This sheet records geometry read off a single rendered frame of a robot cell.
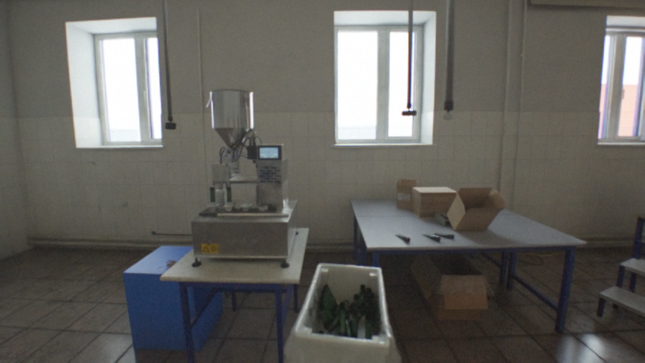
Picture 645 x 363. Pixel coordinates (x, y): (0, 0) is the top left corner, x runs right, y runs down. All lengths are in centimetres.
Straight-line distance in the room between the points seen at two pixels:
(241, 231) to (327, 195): 174
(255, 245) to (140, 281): 93
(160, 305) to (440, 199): 240
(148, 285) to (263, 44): 266
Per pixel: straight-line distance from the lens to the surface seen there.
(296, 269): 154
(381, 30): 376
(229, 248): 163
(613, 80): 541
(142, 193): 393
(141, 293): 225
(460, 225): 223
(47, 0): 498
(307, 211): 317
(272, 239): 153
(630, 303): 320
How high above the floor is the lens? 153
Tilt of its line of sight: 6 degrees down
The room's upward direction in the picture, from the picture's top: straight up
